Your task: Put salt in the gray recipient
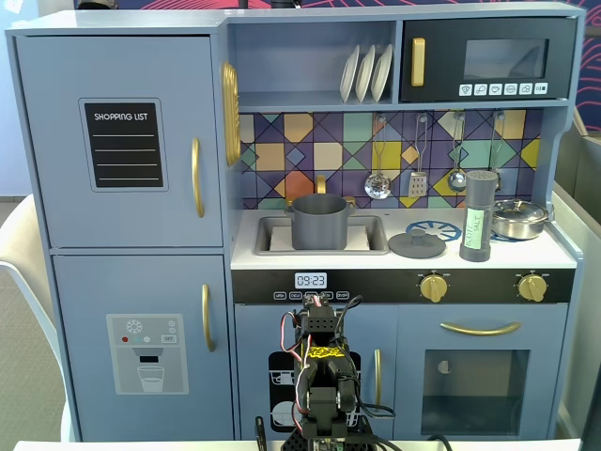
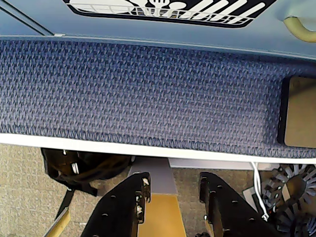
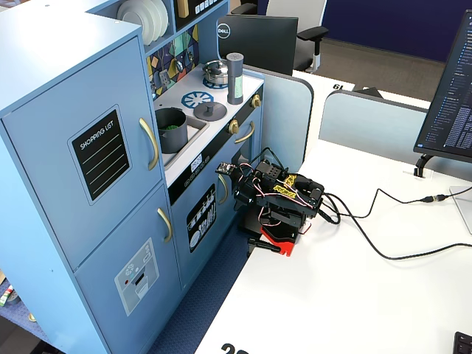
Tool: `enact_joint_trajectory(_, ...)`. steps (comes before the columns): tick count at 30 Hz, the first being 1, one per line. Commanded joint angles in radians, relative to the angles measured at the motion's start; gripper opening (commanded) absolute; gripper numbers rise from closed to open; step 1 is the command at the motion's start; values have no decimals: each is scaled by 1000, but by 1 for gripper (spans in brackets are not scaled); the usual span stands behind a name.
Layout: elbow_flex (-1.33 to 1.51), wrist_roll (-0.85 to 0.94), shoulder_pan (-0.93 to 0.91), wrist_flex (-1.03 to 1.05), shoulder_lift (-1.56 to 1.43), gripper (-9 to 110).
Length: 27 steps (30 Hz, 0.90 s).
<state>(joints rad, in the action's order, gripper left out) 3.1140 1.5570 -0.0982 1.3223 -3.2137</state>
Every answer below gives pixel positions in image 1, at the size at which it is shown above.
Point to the black mount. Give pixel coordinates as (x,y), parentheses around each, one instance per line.
(282,3)

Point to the gray salt shaker green label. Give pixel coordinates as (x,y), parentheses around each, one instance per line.
(479,202)

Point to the gold toy faucet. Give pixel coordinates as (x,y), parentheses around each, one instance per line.
(320,184)

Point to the black microwave door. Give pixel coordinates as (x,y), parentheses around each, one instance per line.
(441,61)

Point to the gray plastic pot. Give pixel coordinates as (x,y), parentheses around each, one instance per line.
(319,225)

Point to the gold toy phone handset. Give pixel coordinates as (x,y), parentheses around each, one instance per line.
(230,113)

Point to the white toy plate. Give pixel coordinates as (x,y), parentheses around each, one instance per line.
(349,75)
(365,75)
(381,73)

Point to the metal hanging utensil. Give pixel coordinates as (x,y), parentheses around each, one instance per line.
(499,182)

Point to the beige cabinet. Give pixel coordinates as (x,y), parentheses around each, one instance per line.
(582,188)

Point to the blue wooden toy kitchen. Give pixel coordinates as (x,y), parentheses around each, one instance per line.
(263,66)

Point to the blue oven door with window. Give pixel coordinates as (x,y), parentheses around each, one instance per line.
(413,329)

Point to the black shopping list board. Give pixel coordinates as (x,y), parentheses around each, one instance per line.
(123,145)

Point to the metal skimmer spoon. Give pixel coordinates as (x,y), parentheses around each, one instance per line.
(378,186)

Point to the steel pot with lid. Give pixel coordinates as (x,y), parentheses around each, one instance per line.
(519,218)

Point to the metal slotted spatula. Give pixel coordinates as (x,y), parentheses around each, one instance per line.
(417,184)

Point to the blue dishwasher door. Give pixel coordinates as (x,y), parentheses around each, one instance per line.
(253,338)

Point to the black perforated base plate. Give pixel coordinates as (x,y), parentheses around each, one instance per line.
(292,442)

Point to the gray pot lid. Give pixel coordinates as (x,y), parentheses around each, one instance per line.
(417,244)

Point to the gray toy sink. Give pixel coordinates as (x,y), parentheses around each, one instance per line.
(262,235)

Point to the dark round object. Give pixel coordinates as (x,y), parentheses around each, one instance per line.
(96,4)

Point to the metal ladle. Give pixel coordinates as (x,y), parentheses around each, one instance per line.
(456,181)

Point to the robot controller board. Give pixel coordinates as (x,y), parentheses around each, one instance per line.
(326,444)

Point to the blue freezer door with dispenser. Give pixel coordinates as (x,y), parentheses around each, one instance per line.
(84,291)

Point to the gold stove knob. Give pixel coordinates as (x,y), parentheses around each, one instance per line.
(433,287)
(532,287)

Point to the blue fridge door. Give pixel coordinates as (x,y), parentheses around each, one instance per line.
(56,141)

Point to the white chair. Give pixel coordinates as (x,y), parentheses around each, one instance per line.
(26,230)

